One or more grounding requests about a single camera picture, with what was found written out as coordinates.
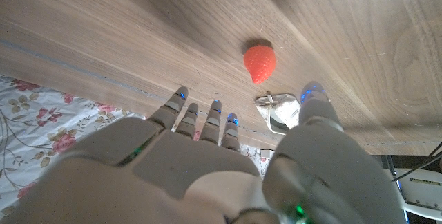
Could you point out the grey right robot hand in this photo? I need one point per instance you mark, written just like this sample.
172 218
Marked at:
193 168

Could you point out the cream floral pen bag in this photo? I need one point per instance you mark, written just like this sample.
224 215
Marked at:
281 113

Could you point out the red strawberry ball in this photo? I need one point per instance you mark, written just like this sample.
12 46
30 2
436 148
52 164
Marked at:
259 63

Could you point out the white power strip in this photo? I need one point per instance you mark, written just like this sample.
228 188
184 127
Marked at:
267 153

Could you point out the floral backdrop cloth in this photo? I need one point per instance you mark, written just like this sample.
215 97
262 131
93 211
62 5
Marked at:
41 130

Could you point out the white floor platform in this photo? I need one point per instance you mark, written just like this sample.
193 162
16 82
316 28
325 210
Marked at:
421 193

